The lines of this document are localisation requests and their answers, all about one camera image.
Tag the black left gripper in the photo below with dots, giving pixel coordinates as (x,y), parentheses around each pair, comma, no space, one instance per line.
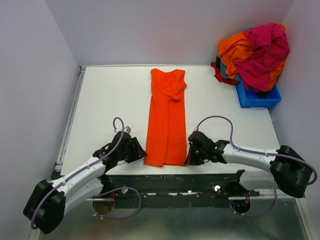
(137,153)

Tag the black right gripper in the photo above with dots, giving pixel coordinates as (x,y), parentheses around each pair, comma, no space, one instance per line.
(191,160)

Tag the bright orange t shirt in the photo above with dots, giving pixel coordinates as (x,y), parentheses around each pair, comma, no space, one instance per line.
(166,141)

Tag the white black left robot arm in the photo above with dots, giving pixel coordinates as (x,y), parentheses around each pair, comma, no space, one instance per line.
(50,201)

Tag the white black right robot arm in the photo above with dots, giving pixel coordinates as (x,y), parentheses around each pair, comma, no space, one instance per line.
(281,169)

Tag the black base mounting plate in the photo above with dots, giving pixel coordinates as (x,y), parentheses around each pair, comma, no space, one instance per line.
(173,190)

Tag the blue plastic bin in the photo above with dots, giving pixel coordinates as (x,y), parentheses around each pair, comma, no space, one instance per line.
(249,98)

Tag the red t shirt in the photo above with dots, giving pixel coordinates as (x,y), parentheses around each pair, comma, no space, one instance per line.
(220,78)

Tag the teal blue t shirt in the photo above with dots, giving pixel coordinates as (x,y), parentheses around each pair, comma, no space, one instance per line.
(223,73)

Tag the orange t shirt in pile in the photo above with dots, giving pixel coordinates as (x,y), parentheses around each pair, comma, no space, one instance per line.
(236,48)

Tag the magenta t shirt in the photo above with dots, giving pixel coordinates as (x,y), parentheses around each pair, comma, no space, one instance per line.
(270,48)

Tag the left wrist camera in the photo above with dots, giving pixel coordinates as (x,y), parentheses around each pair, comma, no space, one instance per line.
(127,129)

